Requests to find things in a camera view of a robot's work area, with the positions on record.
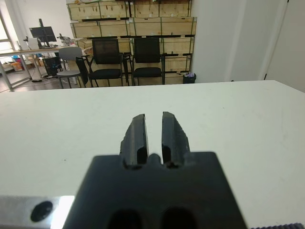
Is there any black bin under desk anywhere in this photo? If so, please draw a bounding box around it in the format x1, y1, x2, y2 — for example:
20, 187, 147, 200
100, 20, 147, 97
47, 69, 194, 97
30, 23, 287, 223
42, 56, 63, 76

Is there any small grey desk device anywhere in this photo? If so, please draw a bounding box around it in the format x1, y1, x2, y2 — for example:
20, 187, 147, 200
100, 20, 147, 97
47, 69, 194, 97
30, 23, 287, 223
59, 33, 72, 45

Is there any black mesh visitor chair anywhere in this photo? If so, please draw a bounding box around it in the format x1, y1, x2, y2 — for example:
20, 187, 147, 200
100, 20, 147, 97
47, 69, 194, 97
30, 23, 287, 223
130, 37, 167, 86
75, 38, 124, 88

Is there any black computer monitor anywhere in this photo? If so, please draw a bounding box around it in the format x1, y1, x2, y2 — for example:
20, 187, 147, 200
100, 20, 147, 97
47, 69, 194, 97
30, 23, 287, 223
29, 26, 57, 43

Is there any grey plastic chair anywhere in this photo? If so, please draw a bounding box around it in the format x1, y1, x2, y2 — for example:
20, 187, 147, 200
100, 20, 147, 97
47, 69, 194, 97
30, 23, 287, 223
56, 47, 83, 89

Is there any wooden top office desk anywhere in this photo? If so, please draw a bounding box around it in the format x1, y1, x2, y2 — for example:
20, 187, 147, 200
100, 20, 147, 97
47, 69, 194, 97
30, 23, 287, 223
0, 45, 81, 91

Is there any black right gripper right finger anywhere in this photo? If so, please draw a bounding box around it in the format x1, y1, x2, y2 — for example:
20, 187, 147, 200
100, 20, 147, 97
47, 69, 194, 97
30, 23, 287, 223
161, 111, 191, 168

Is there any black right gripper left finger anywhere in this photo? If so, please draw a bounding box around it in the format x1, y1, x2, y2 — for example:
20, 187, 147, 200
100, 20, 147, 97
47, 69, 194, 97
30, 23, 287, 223
120, 114, 150, 169

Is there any black trash bin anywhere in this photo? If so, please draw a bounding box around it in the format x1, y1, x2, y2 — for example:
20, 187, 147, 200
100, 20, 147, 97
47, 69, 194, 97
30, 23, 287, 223
183, 73, 197, 84

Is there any black monitor stand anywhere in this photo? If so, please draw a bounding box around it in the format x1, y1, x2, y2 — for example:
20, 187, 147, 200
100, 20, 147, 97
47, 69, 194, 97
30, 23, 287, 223
38, 18, 55, 48

